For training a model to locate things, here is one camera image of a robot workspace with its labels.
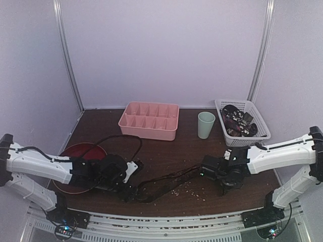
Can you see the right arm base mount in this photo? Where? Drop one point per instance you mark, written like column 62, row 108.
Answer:
column 268, row 214

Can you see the pink divided organizer box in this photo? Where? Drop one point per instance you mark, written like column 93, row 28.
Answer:
column 148, row 120

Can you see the left aluminium corner post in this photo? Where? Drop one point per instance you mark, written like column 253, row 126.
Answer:
column 66, row 55

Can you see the mint green plastic cup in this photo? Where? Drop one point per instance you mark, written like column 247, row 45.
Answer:
column 205, row 124

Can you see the brown patterned tie in basket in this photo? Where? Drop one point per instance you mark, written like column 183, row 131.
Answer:
column 238, row 123

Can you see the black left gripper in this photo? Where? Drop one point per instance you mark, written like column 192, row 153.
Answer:
column 127, row 194

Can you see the dark floral patterned tie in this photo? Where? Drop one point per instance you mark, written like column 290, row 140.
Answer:
column 151, row 190

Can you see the white plastic mesh basket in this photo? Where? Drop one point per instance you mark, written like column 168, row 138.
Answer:
column 245, row 106

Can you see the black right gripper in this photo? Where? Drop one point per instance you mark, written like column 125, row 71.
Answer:
column 227, row 185

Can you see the right aluminium corner post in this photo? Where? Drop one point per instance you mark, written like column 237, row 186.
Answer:
column 264, row 45

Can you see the aluminium front rail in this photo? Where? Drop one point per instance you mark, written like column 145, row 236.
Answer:
column 217, row 227

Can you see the aluminium corner post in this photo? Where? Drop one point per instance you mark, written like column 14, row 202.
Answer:
column 66, row 55
column 264, row 45

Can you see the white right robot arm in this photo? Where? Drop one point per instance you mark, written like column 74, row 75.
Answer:
column 305, row 151

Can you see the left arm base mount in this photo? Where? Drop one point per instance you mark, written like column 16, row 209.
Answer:
column 66, row 221

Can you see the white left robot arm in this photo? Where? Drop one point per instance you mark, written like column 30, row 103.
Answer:
column 18, row 162

